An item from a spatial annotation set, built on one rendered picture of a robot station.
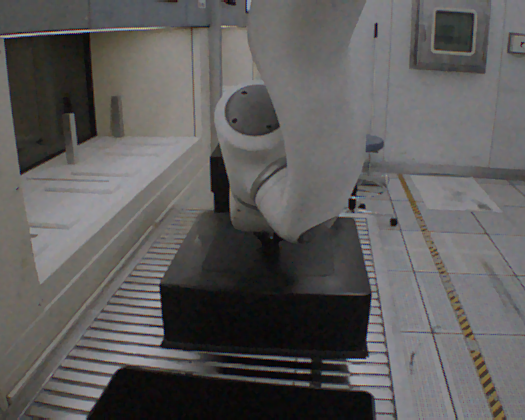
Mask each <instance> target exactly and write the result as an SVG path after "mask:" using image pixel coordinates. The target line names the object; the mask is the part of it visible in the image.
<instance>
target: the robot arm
mask: <svg viewBox="0 0 525 420"><path fill-rule="evenodd" d="M365 4H366V0H251V5H250V10H249V16H248V24H247V36H248V41H247V43H249V46H248V47H250V51H251V54H252V57H253V59H254V62H255V64H256V67H257V69H258V71H259V73H260V76H261V77H262V79H263V80H250V81H245V82H244V83H242V84H239V85H237V86H235V87H233V88H232V89H230V90H229V91H228V92H227V93H226V94H225V95H224V96H223V97H221V98H220V100H219V101H218V103H217V105H216V108H215V113H214V123H215V128H216V131H217V135H218V140H219V144H220V148H221V152H222V156H223V160H224V164H225V169H226V173H227V176H228V180H229V185H230V188H229V207H230V216H229V225H233V226H234V227H235V228H236V229H237V230H241V231H252V232H253V236H256V237H258V240H261V242H262V247H265V238H266V232H274V235H273V240H274V247H275V248H279V247H280V241H286V242H288V243H291V244H297V245H301V244H306V243H309V242H312V241H314V240H317V239H318V238H319V237H320V236H321V234H323V233H324V232H326V231H327V230H329V229H330V228H331V226H332V225H333V224H334V222H335V221H336V219H337V218H338V217H339V215H340V214H341V211H342V209H343V208H344V206H345V204H346V202H347V201H348V199H349V197H350V195H351V193H352V191H353V189H354V187H355V184H356V182H357V180H358V177H359V175H360V172H361V169H362V165H363V162H364V157H365V151H366V119H365V116H364V111H363V105H362V100H361V95H360V90H359V86H358V82H357V78H356V75H354V71H353V67H352V63H351V58H350V42H351V41H350V39H351V36H352V33H353V31H354V30H355V27H356V25H357V23H358V20H359V17H360V14H361V12H362V10H363V9H364V6H365Z"/></svg>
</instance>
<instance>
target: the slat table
mask: <svg viewBox="0 0 525 420"><path fill-rule="evenodd" d="M200 213H214V206H194V205H173V206H172V208H171V209H170V210H169V211H168V213H167V214H166V216H165V217H164V218H163V219H162V220H161V221H160V223H159V224H158V225H157V226H156V227H155V228H154V230H153V231H152V232H151V233H150V234H149V235H148V237H147V238H146V239H145V240H144V241H143V243H142V245H141V246H140V247H139V248H138V249H137V250H136V251H135V253H134V254H133V255H132V256H131V257H130V258H129V260H128V261H127V262H126V263H125V264H124V265H123V267H122V268H121V269H120V270H119V271H118V272H117V274H116V276H115V277H114V278H113V279H112V281H111V282H110V283H109V284H108V285H107V286H106V287H105V289H104V290H103V291H102V292H101V293H100V294H99V296H98V298H97V299H96V300H95V301H94V303H92V304H91V305H90V306H89V307H88V309H87V311H86V312H85V313H84V314H83V316H82V317H81V318H80V319H79V320H78V321H77V324H75V325H74V326H73V327H72V328H71V330H70V332H69V333H68V334H67V335H66V337H64V338H63V340H62V341H61V343H60V344H59V345H58V346H57V348H56V349H55V350H54V351H53V352H52V354H51V356H50V357H48V358H47V360H46V361H45V363H44V364H42V366H41V367H40V369H39V370H38V371H37V372H36V373H35V375H34V377H32V378H31V379H30V382H29V383H27V384H26V387H25V388H23V390H22V391H21V392H20V394H19V395H18V396H17V398H16V399H15V400H14V402H12V403H11V406H10V407H8V409H7V411H5V413H4V414H2V415H3V416H2V417H1V418H0V420H32V419H33V418H39V419H45V420H85V418H87V416H82V415H81V414H74V413H66V412H65V411H57V410H51V409H49V408H41V407H42V405H43V404H44V405H48V406H57V407H59V408H65V409H73V410H75V411H83V412H90V411H91V409H92V406H93V405H94V404H95V402H88V401H86V400H77V399H71V398H69V397H60V396H55V395H51V393H52V392H56V393H64V394H65V395H73V396H81V397H82V398H92V399H97V398H98V397H99V396H100V394H101V393H102V390H101V389H97V388H87V387H82V386H78V385H69V384H65V383H60V380H61V381H70V382H77V383H80V384H89V385H96V386H99V387H105V386H106V385H107V383H108V382H109V379H110V378H107V377H102V376H97V375H88V374H82V373H78V372H68V370H69V369H76V370H79V371H86V372H96V373H99V374H105V375H113V373H114V372H115V371H116V370H118V368H120V367H118V366H109V365H108V364H97V363H87V362H86V361H77V360H76V358H82V359H84V360H92V361H103V362H106V363H113V364H124V365H127V366H132V367H133V368H143V367H145V368H156V369H163V370H167V371H177V373H181V374H184V373H185V374H191V375H196V373H200V374H211V375H218V376H222V377H233V378H244V379H255V380H266V381H288V382H299V383H309V386H310V387H320V388H321V385H328V384H332V385H343V386H348V389H349V390H351V389H359V390H366V391H368V392H370V393H371V392H372V393H373V396H374V398H375V400H377V401H379V400H388V401H390V404H387V403H375V407H376V413H378V414H388V415H391V414H392V415H393V416H392V417H386V418H383V417H376V420H417V417H416V413H415V405H414V401H413V398H412V396H413V393H412V390H411V386H410V378H409V374H408V370H407V362H406V358H405V354H404V349H403V348H404V345H403V342H402V338H401V333H400V329H399V326H400V325H399V321H398V316H397V312H396V308H395V304H394V299H393V296H394V295H393V291H392V286H391V282H390V278H389V274H388V269H387V265H386V261H385V257H384V252H383V248H382V243H381V238H380V230H379V226H378V221H377V217H376V215H370V214H348V213H341V214H340V215H339V217H351V218H353V219H354V220H355V222H356V226H357V230H362V231H358V234H359V238H360V243H361V247H362V251H363V255H364V259H365V264H366V268H367V272H368V276H369V281H370V285H371V286H375V287H371V289H372V293H376V294H372V300H377V301H372V305H370V307H372V308H378V309H370V315H371V316H379V317H369V324H376V325H380V326H370V325H369V326H368V333H374V334H381V333H382V335H380V336H379V335H368V337H367V343H376V342H377V343H383V345H380V344H375V345H367V348H368V353H369V352H373V353H384V355H372V354H369V357H367V359H363V360H359V359H341V358H327V359H324V358H307V357H288V356H271V355H254V354H241V355H254V356H265V357H277V358H289V359H301V360H311V362H300V361H287V360H275V359H264V358H252V357H239V356H228V355H216V354H204V353H193V351H183V352H181V351H180V350H169V349H157V348H153V347H154V346H158V347H160V344H161V342H162V340H163V338H159V336H164V332H163V326H162V314H161V302H156V301H142V300H129V298H121V297H130V298H132V299H146V300H160V294H153V293H139V292H133V291H141V292H155V293H160V289H159V287H158V286H159V284H160V282H161V280H156V279H162V278H163V277H164V275H165V274H164V273H166V272H165V271H166V270H168V269H167V268H169V267H168V265H169V263H170V262H172V261H167V260H173V258H174V257H175V255H176V253H177V251H178V250H179V248H180V246H181V245H182V243H183V241H184V239H185V238H186V234H187V233H188V231H189V230H190V228H191V226H192V225H193V223H194V221H195V218H197V216H198V214H200ZM172 229H173V230H172ZM167 239H173V240H167ZM362 239H363V241H362ZM169 244H174V245H169ZM158 248H159V249H158ZM167 249H174V250H167ZM161 254H171V255H161ZM151 259H162V260H151ZM146 264H148V265H146ZM152 265H164V266H152ZM141 270H146V271H141ZM149 271H156V272H162V273H154V272H149ZM371 272H373V273H371ZM136 276H139V277H136ZM141 277H146V278H154V279H144V278H141ZM371 278H374V279H372V280H371ZM131 283H139V284H142V285H158V286H142V285H138V284H131ZM127 290H133V291H127ZM116 304H118V305H128V306H131V307H144V308H158V309H160V310H153V309H139V308H128V307H126V306H115V305H116ZM111 312H112V313H124V314H128V315H137V316H150V317H155V318H143V317H130V316H128V315H117V314H110V313H111ZM104 321H111V322H124V323H130V324H136V325H148V326H149V327H139V326H130V325H128V324H115V323H103V322H104ZM98 329H103V330H104V331H116V332H128V333H133V334H140V335H145V336H144V337H141V336H134V335H129V334H117V333H105V332H104V331H97V330H98ZM90 339H100V340H110V341H112V342H123V343H135V344H139V345H138V346H134V345H122V344H112V343H111V342H100V341H90ZM83 348H90V349H94V350H100V351H111V352H119V353H123V354H133V355H132V356H133V357H131V356H121V355H119V354H108V353H98V352H96V351H87V350H83ZM148 356H149V357H156V358H167V359H178V360H181V362H175V361H163V360H152V359H151V358H147V357H148ZM324 360H325V361H337V362H348V363H351V365H346V364H334V363H323V361H324ZM194 362H202V363H213V364H224V365H236V366H247V367H259V368H271V369H282V370H293V371H310V373H302V374H300V373H289V372H278V371H266V370H255V369H243V368H232V367H220V366H209V365H198V364H194ZM361 363H372V364H383V365H385V366H382V367H380V366H369V365H361ZM323 372H328V373H339V374H346V373H350V376H346V375H343V376H335V375H323ZM360 374H362V375H384V376H387V377H388V378H379V377H369V378H367V377H360ZM360 386H364V387H375V388H379V387H385V388H389V391H388V390H378V389H376V390H367V389H360Z"/></svg>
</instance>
